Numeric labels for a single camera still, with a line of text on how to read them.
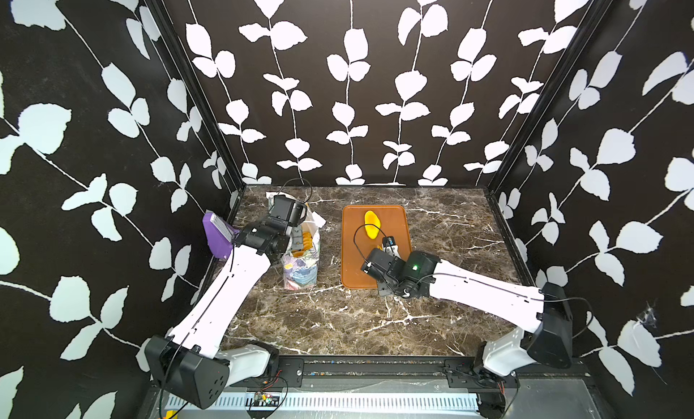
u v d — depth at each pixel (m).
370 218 1.06
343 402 0.70
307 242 0.67
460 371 0.73
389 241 0.67
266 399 0.71
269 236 0.50
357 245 1.06
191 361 0.37
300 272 0.80
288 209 0.56
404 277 0.52
